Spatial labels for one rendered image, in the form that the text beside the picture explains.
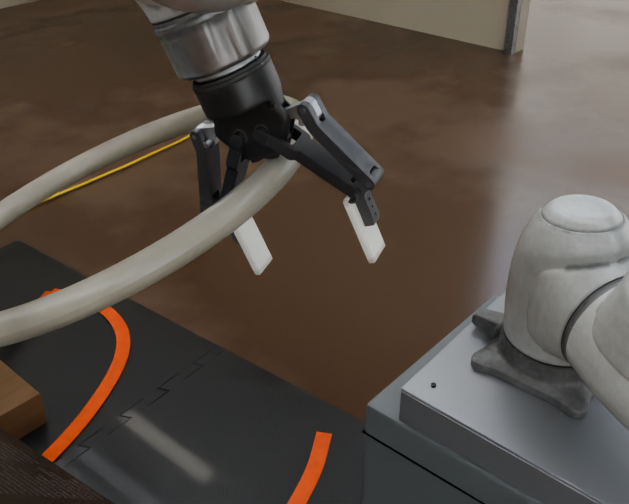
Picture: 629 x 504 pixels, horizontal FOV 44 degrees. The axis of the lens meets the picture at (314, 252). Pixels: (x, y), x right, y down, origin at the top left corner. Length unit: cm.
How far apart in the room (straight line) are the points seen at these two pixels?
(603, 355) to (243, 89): 55
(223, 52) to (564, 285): 57
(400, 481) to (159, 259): 73
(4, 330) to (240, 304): 215
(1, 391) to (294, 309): 101
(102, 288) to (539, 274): 61
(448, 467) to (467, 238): 214
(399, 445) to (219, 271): 188
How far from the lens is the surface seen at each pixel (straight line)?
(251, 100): 69
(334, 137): 69
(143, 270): 66
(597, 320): 100
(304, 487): 216
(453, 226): 334
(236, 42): 67
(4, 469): 131
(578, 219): 106
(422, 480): 125
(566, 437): 114
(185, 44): 67
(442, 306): 284
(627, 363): 96
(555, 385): 118
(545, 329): 109
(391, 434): 123
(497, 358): 120
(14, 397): 239
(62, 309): 68
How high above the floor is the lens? 163
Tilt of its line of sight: 32 degrees down
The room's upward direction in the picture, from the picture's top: straight up
